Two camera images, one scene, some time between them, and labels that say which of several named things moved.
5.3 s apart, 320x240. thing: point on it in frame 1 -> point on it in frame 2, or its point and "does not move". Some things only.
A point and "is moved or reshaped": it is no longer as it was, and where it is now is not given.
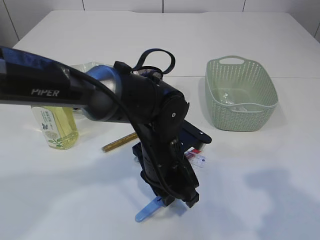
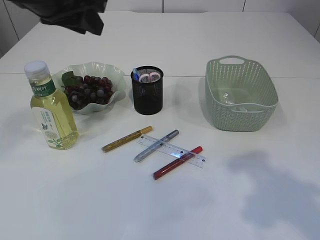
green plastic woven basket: (240, 94) does not move
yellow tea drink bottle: (59, 125) does not move
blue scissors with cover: (154, 206) is moved or reshaped
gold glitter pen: (131, 137) does not move
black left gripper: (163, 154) -> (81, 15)
